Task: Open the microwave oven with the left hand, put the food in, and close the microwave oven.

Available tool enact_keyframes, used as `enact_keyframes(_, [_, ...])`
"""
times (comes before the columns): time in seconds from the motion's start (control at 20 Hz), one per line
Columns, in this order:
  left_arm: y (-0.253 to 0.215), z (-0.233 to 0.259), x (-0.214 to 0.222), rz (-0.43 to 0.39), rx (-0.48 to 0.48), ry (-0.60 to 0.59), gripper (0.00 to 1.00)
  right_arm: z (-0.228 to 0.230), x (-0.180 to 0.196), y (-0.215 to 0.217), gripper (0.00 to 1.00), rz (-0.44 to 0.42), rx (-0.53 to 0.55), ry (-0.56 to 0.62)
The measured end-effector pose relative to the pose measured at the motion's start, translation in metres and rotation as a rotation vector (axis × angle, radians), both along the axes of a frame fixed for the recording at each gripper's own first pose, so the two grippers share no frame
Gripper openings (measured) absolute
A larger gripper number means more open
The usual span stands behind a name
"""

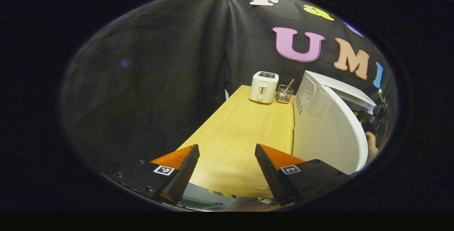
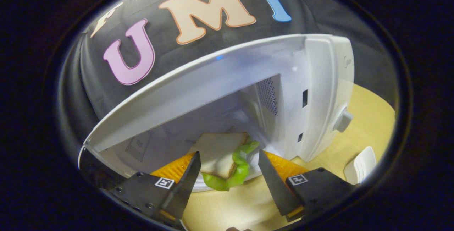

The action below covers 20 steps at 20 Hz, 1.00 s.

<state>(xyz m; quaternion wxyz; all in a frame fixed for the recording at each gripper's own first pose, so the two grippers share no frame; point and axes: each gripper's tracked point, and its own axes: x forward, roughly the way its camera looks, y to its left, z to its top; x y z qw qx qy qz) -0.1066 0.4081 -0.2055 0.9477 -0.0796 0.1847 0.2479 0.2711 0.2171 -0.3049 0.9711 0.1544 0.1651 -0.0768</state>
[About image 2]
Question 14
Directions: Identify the sandwich with lettuce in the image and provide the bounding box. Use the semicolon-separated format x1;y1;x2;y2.
187;132;260;192

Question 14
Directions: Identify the white ribbed plastic tray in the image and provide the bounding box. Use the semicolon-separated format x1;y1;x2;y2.
343;146;376;185

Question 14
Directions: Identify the black backdrop cloth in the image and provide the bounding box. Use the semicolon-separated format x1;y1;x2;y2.
59;0;396;136

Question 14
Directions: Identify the white microwave oven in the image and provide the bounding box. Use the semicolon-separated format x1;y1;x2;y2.
77;33;355;193

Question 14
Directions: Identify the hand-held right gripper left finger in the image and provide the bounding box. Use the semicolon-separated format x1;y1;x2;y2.
108;151;201;230

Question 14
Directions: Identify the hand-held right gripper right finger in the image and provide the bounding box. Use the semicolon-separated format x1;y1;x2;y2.
258;149;356;223

